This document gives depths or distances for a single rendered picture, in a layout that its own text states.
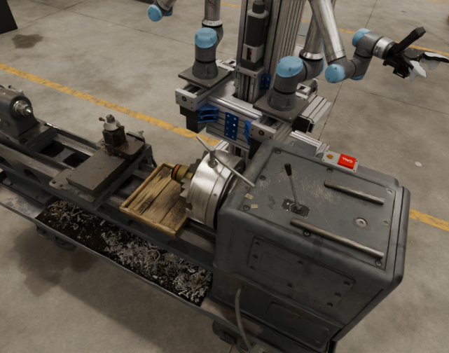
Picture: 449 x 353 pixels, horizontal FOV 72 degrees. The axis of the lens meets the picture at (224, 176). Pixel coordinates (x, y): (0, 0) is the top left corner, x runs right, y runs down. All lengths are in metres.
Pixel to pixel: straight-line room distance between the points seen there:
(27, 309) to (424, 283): 2.69
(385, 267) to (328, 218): 0.21
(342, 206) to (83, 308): 1.75
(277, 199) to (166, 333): 1.34
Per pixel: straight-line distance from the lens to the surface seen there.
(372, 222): 1.13
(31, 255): 2.66
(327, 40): 1.40
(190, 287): 1.65
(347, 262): 1.02
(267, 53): 1.80
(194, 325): 2.17
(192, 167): 1.32
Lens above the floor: 2.06
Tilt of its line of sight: 46 degrees down
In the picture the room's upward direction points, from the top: 5 degrees clockwise
